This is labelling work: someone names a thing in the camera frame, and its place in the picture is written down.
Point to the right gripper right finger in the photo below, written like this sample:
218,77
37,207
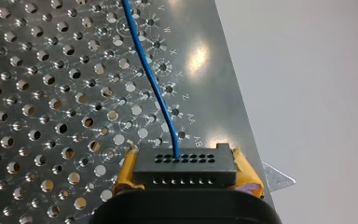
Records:
245,177

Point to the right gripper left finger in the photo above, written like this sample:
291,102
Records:
126,174

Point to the grey board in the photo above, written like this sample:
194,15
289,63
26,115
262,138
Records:
317,102

